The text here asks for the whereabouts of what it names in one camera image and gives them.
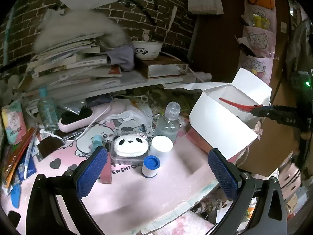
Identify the blue plastic tag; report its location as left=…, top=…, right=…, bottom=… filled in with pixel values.
left=11, top=183, right=21, bottom=209

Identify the blue booklet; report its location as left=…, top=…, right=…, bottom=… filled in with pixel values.
left=17, top=154, right=37, bottom=181

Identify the small black square card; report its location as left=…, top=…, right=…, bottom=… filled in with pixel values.
left=37, top=136, right=64, bottom=159

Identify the white bottle blue cap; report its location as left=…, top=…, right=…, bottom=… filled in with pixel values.
left=142, top=155, right=160, bottom=178

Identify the pink hair brush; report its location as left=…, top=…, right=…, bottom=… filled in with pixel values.
left=58, top=100, right=126, bottom=133

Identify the red hair clip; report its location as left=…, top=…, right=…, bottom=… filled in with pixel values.
left=219, top=97, right=263, bottom=112

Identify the pink hanging organizer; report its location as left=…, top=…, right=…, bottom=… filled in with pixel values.
left=238, top=0, right=276, bottom=84

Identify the stack of books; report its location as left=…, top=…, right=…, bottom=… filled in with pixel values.
left=14, top=32, right=211, bottom=104

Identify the white open cardboard box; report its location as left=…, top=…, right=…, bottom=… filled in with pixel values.
left=187, top=68, right=272, bottom=160

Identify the white blue pen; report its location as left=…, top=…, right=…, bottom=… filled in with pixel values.
left=23, top=135, right=36, bottom=180

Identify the teal capped drink bottle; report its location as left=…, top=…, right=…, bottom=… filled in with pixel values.
left=37, top=87, right=59, bottom=131

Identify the purple cloth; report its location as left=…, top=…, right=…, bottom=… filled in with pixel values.
left=105, top=44, right=135, bottom=72

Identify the brown book box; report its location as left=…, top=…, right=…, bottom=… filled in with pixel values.
left=138, top=56, right=188, bottom=78

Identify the white fluffy fur piece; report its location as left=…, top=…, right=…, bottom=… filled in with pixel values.
left=33, top=10, right=130, bottom=54

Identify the panda ceramic bowl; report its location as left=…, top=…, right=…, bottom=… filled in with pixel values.
left=133, top=41, right=163, bottom=61

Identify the clear bottle with cap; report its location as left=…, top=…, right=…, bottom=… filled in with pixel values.
left=154, top=101, right=180, bottom=142

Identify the pink rectangular lipstick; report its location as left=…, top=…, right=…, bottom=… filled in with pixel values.
left=99, top=152, right=112, bottom=184

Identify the Kotex pad pack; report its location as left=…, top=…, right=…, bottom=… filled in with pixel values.
left=2, top=101, right=27, bottom=145

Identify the panda plush pouch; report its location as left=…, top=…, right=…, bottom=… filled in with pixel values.
left=114, top=134, right=148, bottom=158

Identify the orange pencils bundle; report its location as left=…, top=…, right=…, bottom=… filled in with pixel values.
left=2, top=127, right=36, bottom=189

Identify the white cylindrical container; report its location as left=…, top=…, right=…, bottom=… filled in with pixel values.
left=149, top=135, right=174, bottom=158

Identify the teal spray bottle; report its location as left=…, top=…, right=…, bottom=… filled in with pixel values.
left=90, top=135, right=103, bottom=154

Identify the clear plastic case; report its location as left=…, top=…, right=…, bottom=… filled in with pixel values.
left=110, top=131, right=149, bottom=165

